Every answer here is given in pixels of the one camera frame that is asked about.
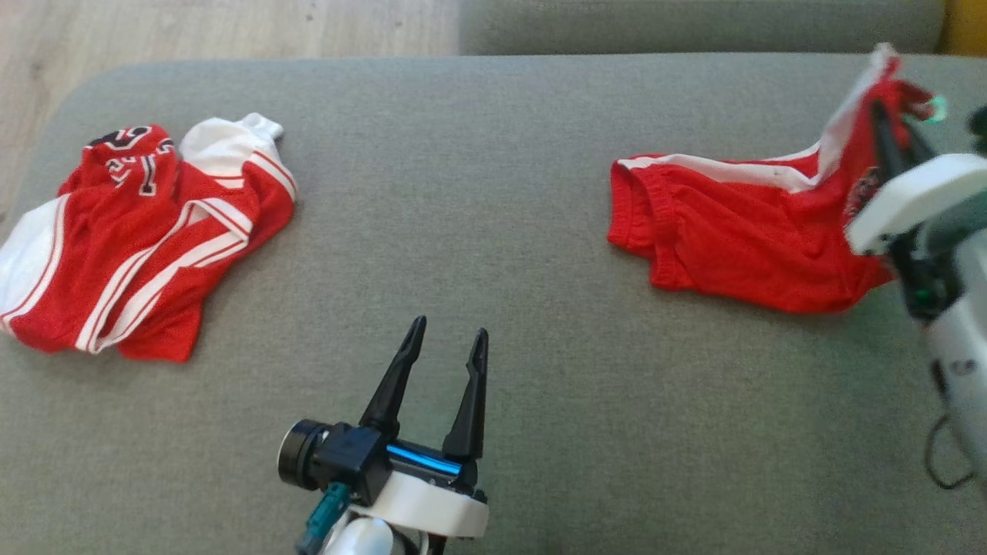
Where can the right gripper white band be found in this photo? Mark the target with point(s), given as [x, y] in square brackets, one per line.
[910, 193]

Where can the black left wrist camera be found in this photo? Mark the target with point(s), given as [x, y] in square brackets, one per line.
[339, 459]

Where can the red shorts with white stripe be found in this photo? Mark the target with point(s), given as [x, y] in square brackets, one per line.
[740, 239]

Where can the red white sports jersey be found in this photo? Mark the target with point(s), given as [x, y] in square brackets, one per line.
[154, 254]

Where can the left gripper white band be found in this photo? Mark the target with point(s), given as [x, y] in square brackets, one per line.
[439, 505]

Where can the large grey sofa seat cushion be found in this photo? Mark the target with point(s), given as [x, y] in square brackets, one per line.
[501, 231]

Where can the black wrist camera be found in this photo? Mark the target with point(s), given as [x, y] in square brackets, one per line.
[339, 459]
[979, 127]

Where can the yellow upholstered sofa part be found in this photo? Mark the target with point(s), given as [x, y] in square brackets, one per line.
[968, 23]

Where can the small grey sofa cushion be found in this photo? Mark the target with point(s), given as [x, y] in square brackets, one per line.
[694, 23]

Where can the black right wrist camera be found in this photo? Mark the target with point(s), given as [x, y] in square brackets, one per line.
[979, 127]

